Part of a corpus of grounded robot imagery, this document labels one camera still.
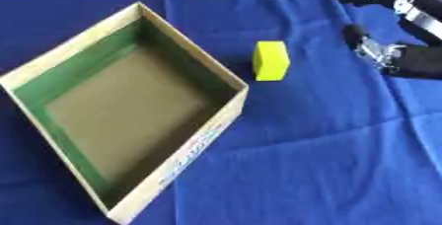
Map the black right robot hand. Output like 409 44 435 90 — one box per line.
330 0 442 80

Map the tan cardboard box green inside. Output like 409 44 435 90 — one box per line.
0 1 251 225

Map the yellow rectangular block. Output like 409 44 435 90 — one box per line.
250 40 292 82

